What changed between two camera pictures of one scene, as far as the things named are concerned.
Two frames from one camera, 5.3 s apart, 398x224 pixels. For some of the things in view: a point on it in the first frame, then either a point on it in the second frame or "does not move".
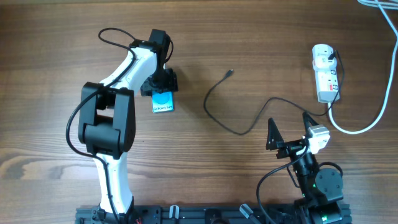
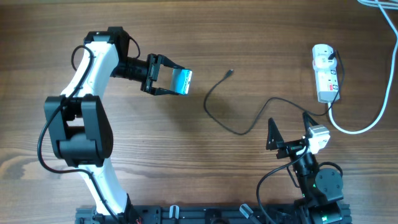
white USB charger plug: x=322 y=63 does not move
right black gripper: x=276 y=141 does not move
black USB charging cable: x=272 y=99 does not move
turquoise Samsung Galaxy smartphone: x=162 y=101 to x=181 y=79
